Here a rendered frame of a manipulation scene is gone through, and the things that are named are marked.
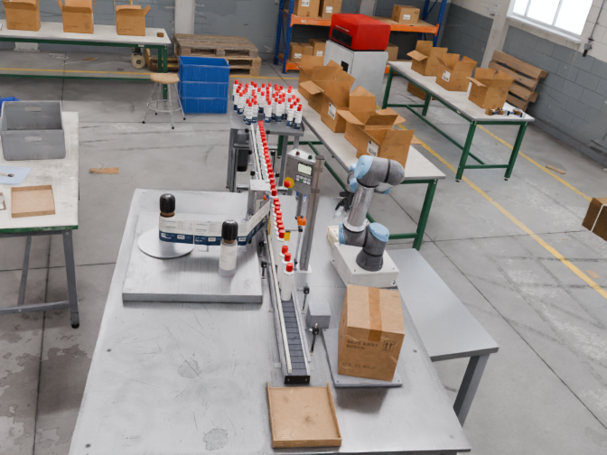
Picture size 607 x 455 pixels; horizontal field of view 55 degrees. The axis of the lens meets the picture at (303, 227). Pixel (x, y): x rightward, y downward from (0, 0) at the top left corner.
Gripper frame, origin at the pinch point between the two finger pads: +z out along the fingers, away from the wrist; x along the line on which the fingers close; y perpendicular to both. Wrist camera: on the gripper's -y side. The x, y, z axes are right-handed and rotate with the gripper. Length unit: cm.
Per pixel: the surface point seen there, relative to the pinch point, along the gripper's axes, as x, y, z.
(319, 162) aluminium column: -31, 23, -47
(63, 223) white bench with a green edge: -156, -44, 22
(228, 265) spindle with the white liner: -75, 31, 6
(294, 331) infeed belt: -54, 79, 11
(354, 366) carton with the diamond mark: -36, 108, 7
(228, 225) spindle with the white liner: -77, 29, -17
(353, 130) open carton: 75, -163, 14
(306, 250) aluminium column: -31.1, 24.3, 4.3
